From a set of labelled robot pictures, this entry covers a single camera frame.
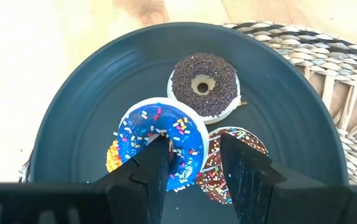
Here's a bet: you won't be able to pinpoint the blue sprinkled donut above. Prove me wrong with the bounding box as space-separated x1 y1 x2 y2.
115 96 211 193

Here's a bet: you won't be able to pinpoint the black round plate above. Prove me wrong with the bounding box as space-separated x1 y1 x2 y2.
28 21 351 224

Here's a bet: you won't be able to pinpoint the chocolate donut coloured sprinkles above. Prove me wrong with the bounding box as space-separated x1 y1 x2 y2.
196 126 269 206

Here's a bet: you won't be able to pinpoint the orange sprinkled donut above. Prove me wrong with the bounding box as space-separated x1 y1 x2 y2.
105 139 124 174

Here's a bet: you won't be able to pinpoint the brown chocolate sprinkle donut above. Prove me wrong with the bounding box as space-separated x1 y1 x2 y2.
166 52 242 126

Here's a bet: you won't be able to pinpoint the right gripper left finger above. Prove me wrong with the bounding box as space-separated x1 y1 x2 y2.
95 135 172 224

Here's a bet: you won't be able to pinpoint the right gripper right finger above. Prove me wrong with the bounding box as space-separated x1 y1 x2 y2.
220 133 288 224

